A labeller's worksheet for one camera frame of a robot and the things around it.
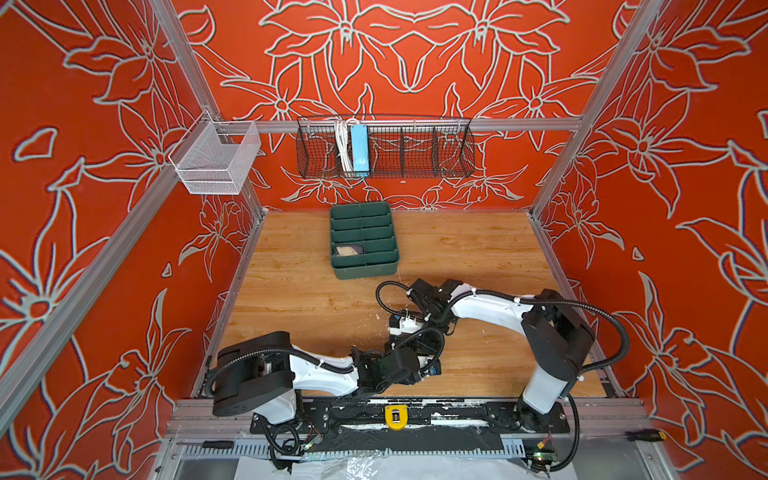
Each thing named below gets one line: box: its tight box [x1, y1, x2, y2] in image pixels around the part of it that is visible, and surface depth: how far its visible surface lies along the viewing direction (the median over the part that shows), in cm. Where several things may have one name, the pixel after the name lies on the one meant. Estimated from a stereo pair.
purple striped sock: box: [334, 245, 364, 257], surface depth 102 cm
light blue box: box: [351, 124, 370, 177], surface depth 92 cm
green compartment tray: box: [330, 202, 400, 280], surface depth 103 cm
